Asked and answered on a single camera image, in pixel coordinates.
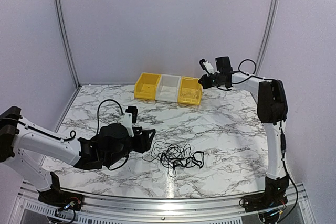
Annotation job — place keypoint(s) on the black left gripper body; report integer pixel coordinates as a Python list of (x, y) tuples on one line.
[(142, 146)]

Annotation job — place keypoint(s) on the yellow bin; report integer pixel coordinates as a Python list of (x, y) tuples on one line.
[(146, 86), (190, 91)]

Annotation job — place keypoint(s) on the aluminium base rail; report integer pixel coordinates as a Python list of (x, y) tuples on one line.
[(113, 209)]

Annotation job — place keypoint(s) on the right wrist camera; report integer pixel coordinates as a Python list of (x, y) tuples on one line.
[(206, 66)]

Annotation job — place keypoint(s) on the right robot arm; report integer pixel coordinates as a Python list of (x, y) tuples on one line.
[(272, 109)]

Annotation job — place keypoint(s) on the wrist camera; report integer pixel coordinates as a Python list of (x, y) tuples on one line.
[(129, 118), (206, 66)]

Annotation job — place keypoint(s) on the left yellow bin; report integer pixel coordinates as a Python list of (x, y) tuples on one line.
[(146, 86)]

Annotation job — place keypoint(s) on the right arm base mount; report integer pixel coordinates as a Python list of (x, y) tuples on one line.
[(260, 201)]

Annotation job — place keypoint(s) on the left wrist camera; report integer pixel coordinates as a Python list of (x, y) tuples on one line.
[(129, 118)]

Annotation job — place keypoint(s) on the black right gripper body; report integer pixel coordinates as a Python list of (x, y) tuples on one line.
[(216, 82)]

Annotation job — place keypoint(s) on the white translucent bin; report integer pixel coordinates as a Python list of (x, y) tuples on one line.
[(168, 88)]

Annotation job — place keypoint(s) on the right yellow bin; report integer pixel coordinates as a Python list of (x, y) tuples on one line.
[(190, 91)]

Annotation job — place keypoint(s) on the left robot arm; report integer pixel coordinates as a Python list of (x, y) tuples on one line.
[(19, 135)]

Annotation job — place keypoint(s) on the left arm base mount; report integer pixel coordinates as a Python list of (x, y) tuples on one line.
[(61, 200)]

